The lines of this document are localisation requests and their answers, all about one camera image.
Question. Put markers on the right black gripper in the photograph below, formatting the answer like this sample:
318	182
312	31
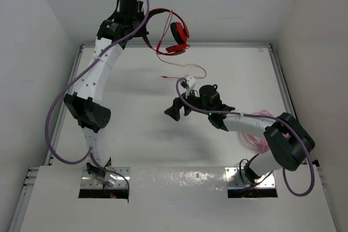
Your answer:
174	110

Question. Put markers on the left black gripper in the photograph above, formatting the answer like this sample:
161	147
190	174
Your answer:
140	29

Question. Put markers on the red black headphones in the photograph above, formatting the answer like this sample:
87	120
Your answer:
179	31

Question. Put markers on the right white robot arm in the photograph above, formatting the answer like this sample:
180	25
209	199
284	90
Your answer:
289	144

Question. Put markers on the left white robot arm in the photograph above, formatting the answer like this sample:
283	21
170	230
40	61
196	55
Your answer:
85	102

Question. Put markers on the pink headphones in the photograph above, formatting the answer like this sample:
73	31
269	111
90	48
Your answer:
260	144

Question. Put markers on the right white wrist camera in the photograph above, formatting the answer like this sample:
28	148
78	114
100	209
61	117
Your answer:
189	83

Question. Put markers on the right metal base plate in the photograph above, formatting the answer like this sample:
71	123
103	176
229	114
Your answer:
237	180

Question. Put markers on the metal base plate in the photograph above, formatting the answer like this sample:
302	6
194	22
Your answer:
237	180
110	180

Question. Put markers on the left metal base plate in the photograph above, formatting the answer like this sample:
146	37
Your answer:
110	180

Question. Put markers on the aluminium table frame rail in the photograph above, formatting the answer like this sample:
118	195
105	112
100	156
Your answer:
177	168

